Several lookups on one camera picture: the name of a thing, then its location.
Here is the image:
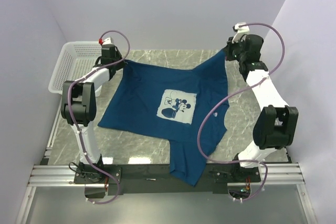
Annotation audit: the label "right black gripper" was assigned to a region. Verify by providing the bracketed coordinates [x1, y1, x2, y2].
[223, 36, 247, 62]

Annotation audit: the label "white perforated plastic basket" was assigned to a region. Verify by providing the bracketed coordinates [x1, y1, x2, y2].
[48, 41, 101, 94]

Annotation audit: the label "blue printed t-shirt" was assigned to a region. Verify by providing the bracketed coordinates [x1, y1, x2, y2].
[98, 51, 229, 186]

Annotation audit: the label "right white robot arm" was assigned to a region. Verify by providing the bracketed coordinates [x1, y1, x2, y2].
[224, 34, 299, 182]

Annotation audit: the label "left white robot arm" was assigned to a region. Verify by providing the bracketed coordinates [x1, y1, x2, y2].
[61, 44, 124, 183]

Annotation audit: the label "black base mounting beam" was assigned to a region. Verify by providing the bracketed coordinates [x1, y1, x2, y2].
[68, 160, 261, 198]

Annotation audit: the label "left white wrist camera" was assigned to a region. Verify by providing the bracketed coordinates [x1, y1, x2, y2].
[98, 37, 114, 47]

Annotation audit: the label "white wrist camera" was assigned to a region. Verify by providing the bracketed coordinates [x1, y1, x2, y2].
[232, 22, 250, 43]
[98, 37, 114, 47]

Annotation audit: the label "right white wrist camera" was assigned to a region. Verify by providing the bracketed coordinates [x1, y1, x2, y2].
[232, 22, 250, 43]

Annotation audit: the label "aluminium frame rails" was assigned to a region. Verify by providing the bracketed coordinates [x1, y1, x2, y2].
[13, 49, 320, 224]

